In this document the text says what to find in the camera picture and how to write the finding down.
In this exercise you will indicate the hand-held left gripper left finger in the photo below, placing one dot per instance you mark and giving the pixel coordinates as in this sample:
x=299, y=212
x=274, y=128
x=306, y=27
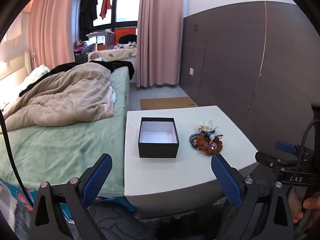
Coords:
x=98, y=177

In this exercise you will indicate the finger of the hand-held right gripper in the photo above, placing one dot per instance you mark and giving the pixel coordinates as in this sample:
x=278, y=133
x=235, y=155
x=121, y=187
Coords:
x=270, y=158
x=285, y=147

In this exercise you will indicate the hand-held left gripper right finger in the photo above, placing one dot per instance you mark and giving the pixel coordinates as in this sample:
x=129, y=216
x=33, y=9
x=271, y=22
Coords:
x=226, y=180

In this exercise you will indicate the white flower hair clip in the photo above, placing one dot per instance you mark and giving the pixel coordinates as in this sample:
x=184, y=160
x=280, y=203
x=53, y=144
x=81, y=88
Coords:
x=207, y=124

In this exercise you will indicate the black box white inside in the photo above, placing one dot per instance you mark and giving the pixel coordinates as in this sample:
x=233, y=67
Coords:
x=157, y=151

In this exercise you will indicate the person's right hand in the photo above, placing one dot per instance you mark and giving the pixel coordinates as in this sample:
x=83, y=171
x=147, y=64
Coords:
x=311, y=202

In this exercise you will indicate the bed with green sheet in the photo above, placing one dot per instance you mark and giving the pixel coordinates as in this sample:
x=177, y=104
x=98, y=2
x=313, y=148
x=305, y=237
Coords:
x=62, y=150

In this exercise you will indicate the white table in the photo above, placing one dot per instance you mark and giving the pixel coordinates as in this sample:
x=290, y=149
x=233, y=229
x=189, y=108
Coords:
x=160, y=177

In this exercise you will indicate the pink white fluffy cloth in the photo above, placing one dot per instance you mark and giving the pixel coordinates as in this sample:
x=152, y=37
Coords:
x=111, y=100

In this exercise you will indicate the teal printed bed skirt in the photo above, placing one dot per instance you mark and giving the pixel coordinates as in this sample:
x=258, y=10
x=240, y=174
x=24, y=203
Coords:
x=15, y=192

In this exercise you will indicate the beige blanket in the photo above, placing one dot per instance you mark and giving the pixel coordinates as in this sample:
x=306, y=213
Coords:
x=65, y=97

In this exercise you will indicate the flat brown cardboard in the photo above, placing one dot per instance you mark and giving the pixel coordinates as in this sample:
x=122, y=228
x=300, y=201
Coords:
x=166, y=103

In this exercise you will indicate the white pillow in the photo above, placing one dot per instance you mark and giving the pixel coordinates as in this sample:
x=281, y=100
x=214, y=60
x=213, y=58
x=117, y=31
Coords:
x=37, y=73

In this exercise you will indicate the cream printed cushion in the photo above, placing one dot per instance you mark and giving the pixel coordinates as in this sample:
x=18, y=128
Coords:
x=117, y=53

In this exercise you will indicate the pink plush toys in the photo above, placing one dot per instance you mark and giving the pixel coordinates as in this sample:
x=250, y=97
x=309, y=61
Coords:
x=80, y=47

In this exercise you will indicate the panda plush toys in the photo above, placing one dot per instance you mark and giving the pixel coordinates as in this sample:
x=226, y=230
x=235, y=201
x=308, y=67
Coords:
x=126, y=45

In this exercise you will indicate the white rack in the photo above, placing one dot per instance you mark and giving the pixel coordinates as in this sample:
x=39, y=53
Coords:
x=98, y=33

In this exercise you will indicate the wide pink curtain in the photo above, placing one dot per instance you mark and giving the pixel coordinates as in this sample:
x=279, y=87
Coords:
x=52, y=25

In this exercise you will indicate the narrow pink curtain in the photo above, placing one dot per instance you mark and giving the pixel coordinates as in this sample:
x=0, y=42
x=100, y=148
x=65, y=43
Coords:
x=160, y=30

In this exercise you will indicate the black hanging garments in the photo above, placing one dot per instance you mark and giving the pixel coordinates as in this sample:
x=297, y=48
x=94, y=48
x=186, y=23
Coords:
x=87, y=10

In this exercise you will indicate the window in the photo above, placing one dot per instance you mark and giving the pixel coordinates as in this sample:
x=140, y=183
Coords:
x=125, y=5

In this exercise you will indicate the orange hanging garment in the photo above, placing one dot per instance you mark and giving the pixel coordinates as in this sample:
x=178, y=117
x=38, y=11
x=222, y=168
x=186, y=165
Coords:
x=106, y=1

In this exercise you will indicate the white wall socket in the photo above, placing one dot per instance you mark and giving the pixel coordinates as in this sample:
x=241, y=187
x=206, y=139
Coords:
x=191, y=71

